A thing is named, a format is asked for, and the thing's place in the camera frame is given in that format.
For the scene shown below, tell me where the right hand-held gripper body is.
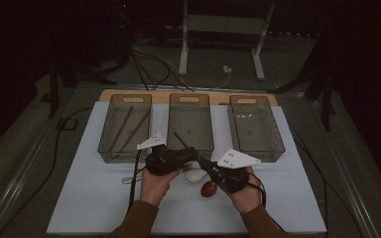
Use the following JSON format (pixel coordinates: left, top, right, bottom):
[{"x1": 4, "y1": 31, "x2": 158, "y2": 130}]
[{"x1": 212, "y1": 148, "x2": 262, "y2": 194}]

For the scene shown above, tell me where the black chopstick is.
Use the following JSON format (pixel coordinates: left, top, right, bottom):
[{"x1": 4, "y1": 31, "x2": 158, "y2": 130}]
[{"x1": 173, "y1": 131, "x2": 191, "y2": 151}]

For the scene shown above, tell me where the black floor cable bundle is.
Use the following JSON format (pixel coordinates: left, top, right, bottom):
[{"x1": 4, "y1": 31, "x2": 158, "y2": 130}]
[{"x1": 130, "y1": 49, "x2": 174, "y2": 91}]

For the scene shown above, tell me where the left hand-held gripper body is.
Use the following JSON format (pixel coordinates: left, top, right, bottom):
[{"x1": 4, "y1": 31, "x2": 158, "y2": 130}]
[{"x1": 136, "y1": 131, "x2": 184, "y2": 177}]

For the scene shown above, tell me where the smoky clear plastic bin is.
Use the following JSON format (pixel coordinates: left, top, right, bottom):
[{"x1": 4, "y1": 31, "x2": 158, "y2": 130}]
[
  {"x1": 97, "y1": 93, "x2": 153, "y2": 165},
  {"x1": 166, "y1": 92, "x2": 215, "y2": 163},
  {"x1": 226, "y1": 94, "x2": 286, "y2": 164}
]

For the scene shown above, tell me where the white metal stand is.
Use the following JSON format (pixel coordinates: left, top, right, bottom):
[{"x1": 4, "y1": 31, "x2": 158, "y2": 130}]
[{"x1": 178, "y1": 0, "x2": 276, "y2": 81}]

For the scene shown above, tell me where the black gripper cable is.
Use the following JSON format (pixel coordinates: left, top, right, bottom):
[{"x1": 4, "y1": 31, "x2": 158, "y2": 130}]
[
  {"x1": 244, "y1": 130, "x2": 328, "y2": 238},
  {"x1": 0, "y1": 106, "x2": 147, "y2": 238}
]

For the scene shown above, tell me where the metal floor rail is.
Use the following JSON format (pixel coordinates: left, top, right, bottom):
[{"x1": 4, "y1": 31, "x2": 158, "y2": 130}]
[
  {"x1": 311, "y1": 98, "x2": 381, "y2": 238},
  {"x1": 0, "y1": 108, "x2": 67, "y2": 238}
]

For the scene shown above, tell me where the black floor stand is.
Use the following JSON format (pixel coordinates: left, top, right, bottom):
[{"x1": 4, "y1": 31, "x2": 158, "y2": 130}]
[
  {"x1": 267, "y1": 62, "x2": 337, "y2": 132},
  {"x1": 48, "y1": 56, "x2": 117, "y2": 119}
]

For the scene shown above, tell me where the person's right hand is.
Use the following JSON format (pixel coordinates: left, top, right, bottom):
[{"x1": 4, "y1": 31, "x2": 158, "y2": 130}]
[{"x1": 227, "y1": 166, "x2": 263, "y2": 215}]

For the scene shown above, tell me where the white ceramic spoon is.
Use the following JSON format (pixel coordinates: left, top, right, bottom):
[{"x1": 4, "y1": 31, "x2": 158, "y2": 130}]
[{"x1": 186, "y1": 162, "x2": 209, "y2": 183}]

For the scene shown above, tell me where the white floor cable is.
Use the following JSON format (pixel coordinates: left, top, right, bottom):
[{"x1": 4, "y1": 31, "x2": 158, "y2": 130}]
[{"x1": 191, "y1": 70, "x2": 232, "y2": 91}]

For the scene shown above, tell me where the black rectangular floor frame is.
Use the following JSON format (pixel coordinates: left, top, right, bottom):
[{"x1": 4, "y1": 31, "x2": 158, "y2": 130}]
[{"x1": 57, "y1": 117, "x2": 79, "y2": 132}]

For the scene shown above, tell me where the person's left hand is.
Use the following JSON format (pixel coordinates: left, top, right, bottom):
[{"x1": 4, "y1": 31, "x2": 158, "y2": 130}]
[{"x1": 139, "y1": 169, "x2": 182, "y2": 207}]

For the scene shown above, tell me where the brown wooden spoon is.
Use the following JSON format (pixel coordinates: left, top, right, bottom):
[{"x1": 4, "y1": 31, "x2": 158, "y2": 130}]
[{"x1": 200, "y1": 180, "x2": 218, "y2": 198}]

